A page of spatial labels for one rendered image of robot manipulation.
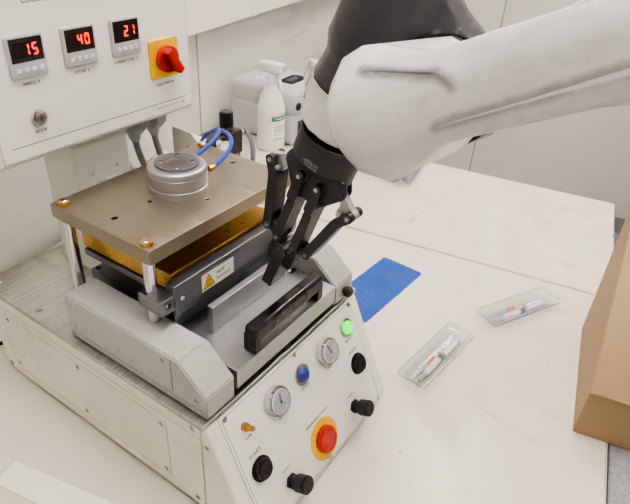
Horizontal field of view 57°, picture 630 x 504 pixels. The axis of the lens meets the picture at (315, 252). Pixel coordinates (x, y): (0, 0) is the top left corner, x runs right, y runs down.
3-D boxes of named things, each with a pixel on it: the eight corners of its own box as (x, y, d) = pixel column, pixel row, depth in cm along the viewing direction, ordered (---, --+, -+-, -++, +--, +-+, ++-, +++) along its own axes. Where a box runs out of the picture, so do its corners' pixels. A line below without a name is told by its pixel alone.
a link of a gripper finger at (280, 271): (295, 236, 72) (300, 240, 72) (279, 273, 77) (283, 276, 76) (281, 246, 70) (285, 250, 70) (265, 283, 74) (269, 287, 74)
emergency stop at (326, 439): (317, 457, 83) (309, 435, 82) (332, 439, 86) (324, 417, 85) (326, 459, 82) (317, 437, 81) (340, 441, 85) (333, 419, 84)
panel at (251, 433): (267, 537, 74) (216, 419, 69) (379, 397, 96) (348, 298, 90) (278, 542, 73) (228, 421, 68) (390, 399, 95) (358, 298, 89)
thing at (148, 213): (34, 246, 80) (12, 160, 73) (192, 174, 102) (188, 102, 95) (156, 315, 70) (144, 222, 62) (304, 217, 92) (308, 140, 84)
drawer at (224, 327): (83, 302, 85) (74, 257, 80) (191, 240, 100) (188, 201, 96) (237, 393, 71) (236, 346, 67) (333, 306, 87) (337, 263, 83)
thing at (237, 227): (85, 254, 80) (73, 192, 75) (198, 197, 95) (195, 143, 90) (174, 301, 72) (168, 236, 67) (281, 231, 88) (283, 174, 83)
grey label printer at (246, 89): (228, 129, 181) (227, 75, 172) (265, 112, 196) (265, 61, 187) (295, 148, 171) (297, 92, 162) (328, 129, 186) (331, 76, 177)
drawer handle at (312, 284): (243, 348, 73) (243, 324, 70) (311, 292, 83) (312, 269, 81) (255, 355, 72) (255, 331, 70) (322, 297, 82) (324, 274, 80)
